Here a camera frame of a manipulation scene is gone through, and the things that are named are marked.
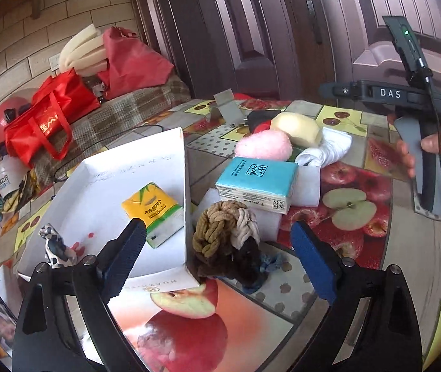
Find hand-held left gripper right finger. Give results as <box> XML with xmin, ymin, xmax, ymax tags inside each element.
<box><xmin>290</xmin><ymin>220</ymin><xmax>426</xmax><ymax>372</ymax></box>

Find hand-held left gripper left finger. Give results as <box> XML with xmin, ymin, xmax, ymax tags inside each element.
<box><xmin>11</xmin><ymin>219</ymin><xmax>147</xmax><ymax>372</ymax></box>

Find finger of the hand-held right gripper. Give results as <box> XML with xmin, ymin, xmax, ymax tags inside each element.
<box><xmin>319</xmin><ymin>81</ymin><xmax>359</xmax><ymax>100</ymax></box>

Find blue scrunchie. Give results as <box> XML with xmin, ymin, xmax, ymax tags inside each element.
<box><xmin>244</xmin><ymin>254</ymin><xmax>288</xmax><ymax>293</ymax></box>

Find yellow tissue packet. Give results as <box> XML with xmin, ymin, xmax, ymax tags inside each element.
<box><xmin>122</xmin><ymin>182</ymin><xmax>185</xmax><ymax>249</ymax></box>

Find pale yellow sponge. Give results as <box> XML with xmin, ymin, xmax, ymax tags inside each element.
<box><xmin>270</xmin><ymin>112</ymin><xmax>324</xmax><ymax>146</ymax></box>

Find white sock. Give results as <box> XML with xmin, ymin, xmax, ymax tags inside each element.
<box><xmin>295</xmin><ymin>126</ymin><xmax>353</xmax><ymax>168</ymax></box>

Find large white foam block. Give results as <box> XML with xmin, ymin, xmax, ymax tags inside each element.
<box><xmin>199</xmin><ymin>188</ymin><xmax>283</xmax><ymax>241</ymax></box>

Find black and white scrunchie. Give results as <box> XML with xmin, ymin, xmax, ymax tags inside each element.
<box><xmin>38</xmin><ymin>223</ymin><xmax>78</xmax><ymax>268</ymax></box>

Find white cardboard box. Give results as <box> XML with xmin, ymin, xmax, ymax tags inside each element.
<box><xmin>17</xmin><ymin>127</ymin><xmax>206</xmax><ymax>291</ymax></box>

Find dark brown fuzzy scrunchie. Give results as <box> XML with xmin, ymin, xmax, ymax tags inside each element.
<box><xmin>195</xmin><ymin>236</ymin><xmax>271</xmax><ymax>280</ymax></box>

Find small white foam block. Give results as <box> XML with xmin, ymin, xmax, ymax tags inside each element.
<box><xmin>290</xmin><ymin>166</ymin><xmax>322</xmax><ymax>207</ymax></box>

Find pink fluffy ball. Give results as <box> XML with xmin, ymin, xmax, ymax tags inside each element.
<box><xmin>235</xmin><ymin>130</ymin><xmax>294</xmax><ymax>162</ymax></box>

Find tan braided scrunchie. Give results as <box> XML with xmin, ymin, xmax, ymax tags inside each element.
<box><xmin>193</xmin><ymin>200</ymin><xmax>260</xmax><ymax>258</ymax></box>

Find teal tissue pack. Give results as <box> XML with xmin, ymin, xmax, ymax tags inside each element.
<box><xmin>215</xmin><ymin>157</ymin><xmax>299</xmax><ymax>215</ymax></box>

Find black pouch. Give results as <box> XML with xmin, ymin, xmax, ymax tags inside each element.
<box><xmin>246</xmin><ymin>110</ymin><xmax>283</xmax><ymax>128</ymax></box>

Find fruit print tablecloth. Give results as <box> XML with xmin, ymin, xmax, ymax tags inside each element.
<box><xmin>0</xmin><ymin>99</ymin><xmax>441</xmax><ymax>372</ymax></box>

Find grey metal phone stand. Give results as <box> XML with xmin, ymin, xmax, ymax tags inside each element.
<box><xmin>209</xmin><ymin>89</ymin><xmax>248</xmax><ymax>126</ymax></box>

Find dark brown door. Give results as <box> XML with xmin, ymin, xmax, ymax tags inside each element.
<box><xmin>127</xmin><ymin>0</ymin><xmax>441</xmax><ymax>125</ymax></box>

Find white helmet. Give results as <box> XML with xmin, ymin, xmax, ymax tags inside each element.
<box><xmin>0</xmin><ymin>151</ymin><xmax>31</xmax><ymax>198</ymax></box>

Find plaid covered box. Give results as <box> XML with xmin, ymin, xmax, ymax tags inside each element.
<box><xmin>30</xmin><ymin>73</ymin><xmax>192</xmax><ymax>187</ymax></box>

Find red tote bag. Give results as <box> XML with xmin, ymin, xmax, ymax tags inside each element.
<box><xmin>3</xmin><ymin>69</ymin><xmax>102</xmax><ymax>169</ymax></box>

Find red helmet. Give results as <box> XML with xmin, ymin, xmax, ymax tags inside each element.
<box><xmin>0</xmin><ymin>97</ymin><xmax>31</xmax><ymax>144</ymax></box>

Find pink red plastic bag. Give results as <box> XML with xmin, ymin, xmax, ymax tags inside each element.
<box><xmin>96</xmin><ymin>26</ymin><xmax>175</xmax><ymax>101</ymax></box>

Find cream foam rolls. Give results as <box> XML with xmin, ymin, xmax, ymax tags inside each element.
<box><xmin>58</xmin><ymin>23</ymin><xmax>109</xmax><ymax>76</ymax></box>

